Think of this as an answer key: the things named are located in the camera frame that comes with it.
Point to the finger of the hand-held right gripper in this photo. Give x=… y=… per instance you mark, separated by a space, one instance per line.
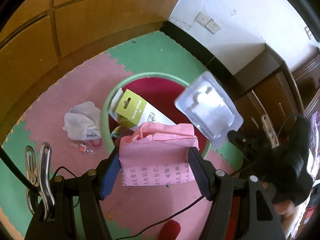
x=237 y=140

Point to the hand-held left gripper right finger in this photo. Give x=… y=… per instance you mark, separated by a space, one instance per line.
x=200 y=177

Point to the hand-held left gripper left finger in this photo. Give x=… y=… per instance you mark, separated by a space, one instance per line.
x=111 y=177

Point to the clear plastic blister pack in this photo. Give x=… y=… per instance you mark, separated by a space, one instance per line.
x=210 y=107

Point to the pink printed paper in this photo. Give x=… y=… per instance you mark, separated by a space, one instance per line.
x=155 y=155

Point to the white plastic bag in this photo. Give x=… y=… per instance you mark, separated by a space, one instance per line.
x=80 y=120

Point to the green and white box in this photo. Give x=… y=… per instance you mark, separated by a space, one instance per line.
x=135 y=110

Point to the red bin with green rim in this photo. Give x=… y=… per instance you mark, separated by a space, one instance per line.
x=160 y=92

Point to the person's right hand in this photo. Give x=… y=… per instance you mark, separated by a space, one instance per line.
x=287 y=212

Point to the metal spring clip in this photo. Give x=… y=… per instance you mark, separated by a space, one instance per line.
x=270 y=130
x=42 y=180

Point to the clear bottle with orange label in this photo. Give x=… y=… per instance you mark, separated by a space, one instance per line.
x=83 y=148

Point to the purple patterned cloth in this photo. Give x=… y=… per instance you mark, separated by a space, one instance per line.
x=315 y=130

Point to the dark wooden nightstand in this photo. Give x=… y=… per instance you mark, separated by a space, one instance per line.
x=270 y=92

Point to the red foam mat inlay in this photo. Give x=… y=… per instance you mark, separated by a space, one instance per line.
x=171 y=230

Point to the wooden wardrobe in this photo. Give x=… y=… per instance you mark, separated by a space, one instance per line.
x=75 y=30

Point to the white wall socket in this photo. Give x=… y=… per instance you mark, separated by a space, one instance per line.
x=202 y=18
x=213 y=26

